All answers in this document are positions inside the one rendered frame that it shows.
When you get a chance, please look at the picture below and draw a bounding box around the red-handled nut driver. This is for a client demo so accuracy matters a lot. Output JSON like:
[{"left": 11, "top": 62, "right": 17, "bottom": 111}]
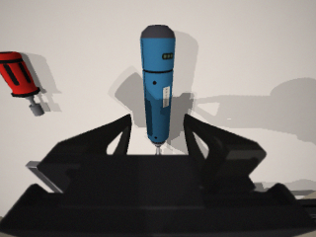
[{"left": 0, "top": 51, "right": 44, "bottom": 117}]

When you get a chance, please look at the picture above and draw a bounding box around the blue electric nut driver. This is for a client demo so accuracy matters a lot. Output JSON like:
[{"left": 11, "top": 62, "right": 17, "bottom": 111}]
[{"left": 140, "top": 25, "right": 176, "bottom": 154}]

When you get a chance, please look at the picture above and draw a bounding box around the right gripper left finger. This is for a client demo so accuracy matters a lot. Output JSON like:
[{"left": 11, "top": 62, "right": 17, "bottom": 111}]
[{"left": 48, "top": 114, "right": 132, "bottom": 154}]

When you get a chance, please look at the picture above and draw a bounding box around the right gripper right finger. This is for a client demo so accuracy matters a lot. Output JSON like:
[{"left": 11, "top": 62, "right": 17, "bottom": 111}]
[{"left": 183, "top": 114, "right": 267, "bottom": 194}]

